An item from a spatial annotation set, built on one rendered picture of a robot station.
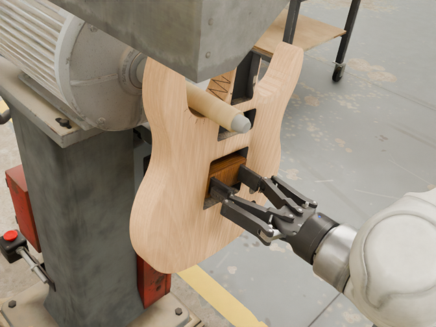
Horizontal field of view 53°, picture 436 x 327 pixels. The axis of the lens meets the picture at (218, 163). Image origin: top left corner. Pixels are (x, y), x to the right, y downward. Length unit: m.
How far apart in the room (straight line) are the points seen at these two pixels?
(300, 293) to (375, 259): 1.60
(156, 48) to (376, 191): 2.34
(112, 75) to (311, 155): 2.21
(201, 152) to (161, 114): 0.12
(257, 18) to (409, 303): 0.30
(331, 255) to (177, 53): 0.36
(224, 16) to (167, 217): 0.38
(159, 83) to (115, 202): 0.59
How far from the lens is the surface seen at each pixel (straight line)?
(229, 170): 0.75
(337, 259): 0.63
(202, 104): 0.63
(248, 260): 2.08
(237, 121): 0.60
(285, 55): 0.79
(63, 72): 0.70
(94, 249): 1.18
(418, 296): 0.44
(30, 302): 1.60
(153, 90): 0.58
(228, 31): 0.41
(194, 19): 0.39
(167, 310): 1.53
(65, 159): 0.96
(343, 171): 2.76
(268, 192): 0.75
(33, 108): 0.91
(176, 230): 0.73
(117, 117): 0.76
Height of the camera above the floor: 1.57
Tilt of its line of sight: 37 degrees down
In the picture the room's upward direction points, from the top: 7 degrees clockwise
